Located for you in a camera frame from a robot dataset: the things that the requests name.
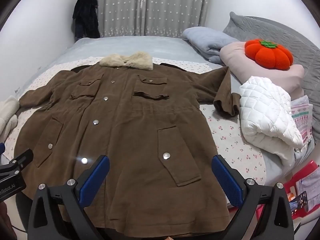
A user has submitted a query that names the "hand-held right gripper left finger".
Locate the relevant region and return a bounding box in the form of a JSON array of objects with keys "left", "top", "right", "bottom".
[{"left": 27, "top": 154, "right": 111, "bottom": 240}]

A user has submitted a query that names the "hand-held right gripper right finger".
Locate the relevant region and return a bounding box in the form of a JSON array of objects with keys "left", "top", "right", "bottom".
[{"left": 211, "top": 154, "right": 294, "bottom": 240}]

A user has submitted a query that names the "brown coat with fur collar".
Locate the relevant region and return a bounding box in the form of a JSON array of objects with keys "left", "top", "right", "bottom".
[{"left": 14, "top": 52, "right": 242, "bottom": 232}]

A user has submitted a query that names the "white fluffy garment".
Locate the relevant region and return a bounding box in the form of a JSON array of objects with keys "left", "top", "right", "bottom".
[{"left": 0, "top": 95, "right": 20, "bottom": 143}]

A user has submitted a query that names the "white floral blanket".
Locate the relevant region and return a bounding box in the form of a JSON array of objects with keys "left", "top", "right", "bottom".
[{"left": 5, "top": 55, "right": 267, "bottom": 205}]

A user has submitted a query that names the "small black device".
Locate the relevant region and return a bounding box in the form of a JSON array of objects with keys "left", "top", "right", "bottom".
[{"left": 291, "top": 191, "right": 308, "bottom": 212}]

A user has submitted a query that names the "white quilted jacket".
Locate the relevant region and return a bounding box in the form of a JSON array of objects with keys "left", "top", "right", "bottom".
[{"left": 239, "top": 76, "right": 304, "bottom": 169}]

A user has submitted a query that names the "grey blue cloth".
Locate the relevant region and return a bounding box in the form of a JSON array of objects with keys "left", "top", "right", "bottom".
[{"left": 297, "top": 172, "right": 320, "bottom": 207}]

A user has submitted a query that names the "red plastic stool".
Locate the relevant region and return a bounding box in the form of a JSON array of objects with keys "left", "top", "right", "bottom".
[{"left": 250, "top": 160, "right": 320, "bottom": 220}]

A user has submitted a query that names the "pink green patterned cloth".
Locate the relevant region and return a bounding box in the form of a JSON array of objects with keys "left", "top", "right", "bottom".
[{"left": 290, "top": 96, "right": 315, "bottom": 160}]

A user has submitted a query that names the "pink pillow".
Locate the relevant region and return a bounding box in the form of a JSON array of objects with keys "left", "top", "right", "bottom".
[{"left": 219, "top": 42, "right": 305, "bottom": 94}]

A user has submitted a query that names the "orange pumpkin cushion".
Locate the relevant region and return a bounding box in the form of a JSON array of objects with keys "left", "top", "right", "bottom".
[{"left": 244, "top": 39, "right": 293, "bottom": 71}]

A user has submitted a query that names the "blue-grey pillow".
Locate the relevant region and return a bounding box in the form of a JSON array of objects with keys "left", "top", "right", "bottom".
[{"left": 182, "top": 27, "right": 240, "bottom": 64}]

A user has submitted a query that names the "bed with light blue sheet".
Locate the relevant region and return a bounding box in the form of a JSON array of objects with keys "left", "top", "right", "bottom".
[{"left": 10, "top": 36, "right": 295, "bottom": 188}]

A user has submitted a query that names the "dark hanging garment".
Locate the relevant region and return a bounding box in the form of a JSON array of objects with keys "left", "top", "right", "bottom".
[{"left": 72, "top": 0, "right": 101, "bottom": 40}]

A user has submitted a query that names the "grey quilted headboard cover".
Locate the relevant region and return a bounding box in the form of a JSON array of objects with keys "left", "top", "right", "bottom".
[{"left": 222, "top": 12, "right": 320, "bottom": 135}]

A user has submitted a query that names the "grey patterned curtain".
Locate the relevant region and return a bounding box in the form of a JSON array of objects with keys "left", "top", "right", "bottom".
[{"left": 94, "top": 0, "right": 213, "bottom": 39}]

